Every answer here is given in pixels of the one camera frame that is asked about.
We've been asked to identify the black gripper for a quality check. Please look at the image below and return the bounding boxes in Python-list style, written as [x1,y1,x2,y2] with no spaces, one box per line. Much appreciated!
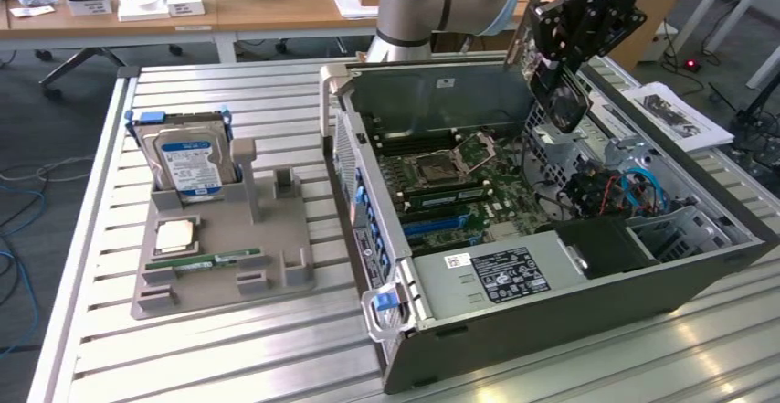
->
[527,0,679,70]

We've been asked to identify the black graphics card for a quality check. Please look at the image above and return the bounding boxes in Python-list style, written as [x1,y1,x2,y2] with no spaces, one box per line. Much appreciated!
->
[504,0,594,135]

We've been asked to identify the wooden cabinet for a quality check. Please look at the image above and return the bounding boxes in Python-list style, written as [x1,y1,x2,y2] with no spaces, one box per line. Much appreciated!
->
[632,0,700,69]

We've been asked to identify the printed paper sheets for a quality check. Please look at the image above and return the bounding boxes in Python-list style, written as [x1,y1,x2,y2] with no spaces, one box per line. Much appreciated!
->
[600,81,736,153]

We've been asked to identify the metal disk bay cage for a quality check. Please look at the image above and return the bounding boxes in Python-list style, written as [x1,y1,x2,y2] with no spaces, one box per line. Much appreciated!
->
[627,206,732,262]
[524,101,615,185]

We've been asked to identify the black tripod stand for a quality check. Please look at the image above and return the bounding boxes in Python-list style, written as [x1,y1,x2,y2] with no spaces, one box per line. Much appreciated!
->
[731,50,780,166]

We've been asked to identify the stack of papers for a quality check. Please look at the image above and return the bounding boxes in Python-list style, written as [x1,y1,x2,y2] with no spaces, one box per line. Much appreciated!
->
[328,0,383,20]

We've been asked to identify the metal CPU socket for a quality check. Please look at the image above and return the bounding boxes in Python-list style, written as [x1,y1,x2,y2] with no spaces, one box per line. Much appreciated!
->
[414,131,499,189]

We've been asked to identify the green motherboard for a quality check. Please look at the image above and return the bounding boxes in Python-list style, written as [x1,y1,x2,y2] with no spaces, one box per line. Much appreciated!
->
[364,126,568,258]

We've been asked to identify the green RAM stick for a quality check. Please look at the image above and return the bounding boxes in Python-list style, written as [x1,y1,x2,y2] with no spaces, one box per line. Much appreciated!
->
[404,186,492,210]
[146,248,263,270]

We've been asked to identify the wooden desk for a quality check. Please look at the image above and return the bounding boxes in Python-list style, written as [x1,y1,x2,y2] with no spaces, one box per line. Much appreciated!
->
[0,0,391,64]

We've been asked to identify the grey power supply unit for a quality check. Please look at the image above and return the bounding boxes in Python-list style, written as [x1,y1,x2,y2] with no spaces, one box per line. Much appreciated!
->
[411,231,590,322]

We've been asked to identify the plain white box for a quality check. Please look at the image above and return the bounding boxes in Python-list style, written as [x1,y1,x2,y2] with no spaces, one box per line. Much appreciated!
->
[164,0,206,17]

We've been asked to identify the grey open PC case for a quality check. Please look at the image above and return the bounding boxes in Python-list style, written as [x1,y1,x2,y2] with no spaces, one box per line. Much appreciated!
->
[319,53,767,395]

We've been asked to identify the grey parts rack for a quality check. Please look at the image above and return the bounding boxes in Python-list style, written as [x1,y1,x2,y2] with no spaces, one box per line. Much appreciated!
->
[130,137,319,322]

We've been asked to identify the hard disk with blue caddy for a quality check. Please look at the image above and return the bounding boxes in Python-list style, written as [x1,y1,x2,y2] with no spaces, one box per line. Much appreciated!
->
[124,109,239,204]

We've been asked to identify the silver CPU chip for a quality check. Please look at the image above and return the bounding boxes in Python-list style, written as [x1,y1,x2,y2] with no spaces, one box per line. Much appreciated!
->
[152,219,200,254]

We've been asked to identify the white box with black top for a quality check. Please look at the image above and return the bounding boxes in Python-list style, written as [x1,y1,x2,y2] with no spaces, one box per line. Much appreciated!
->
[60,0,112,17]

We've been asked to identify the black castor desk leg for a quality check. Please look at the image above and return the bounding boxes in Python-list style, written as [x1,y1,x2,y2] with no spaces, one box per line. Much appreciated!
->
[36,46,127,101]

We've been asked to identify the blue data wire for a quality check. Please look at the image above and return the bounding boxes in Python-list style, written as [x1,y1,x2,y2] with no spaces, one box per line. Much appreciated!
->
[620,167,672,217]

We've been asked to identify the white floor cable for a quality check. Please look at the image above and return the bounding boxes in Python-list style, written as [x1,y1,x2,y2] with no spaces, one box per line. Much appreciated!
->
[0,155,92,183]

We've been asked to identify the blue floor cable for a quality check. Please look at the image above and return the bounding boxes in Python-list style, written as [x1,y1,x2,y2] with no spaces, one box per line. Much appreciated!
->
[0,183,48,358]

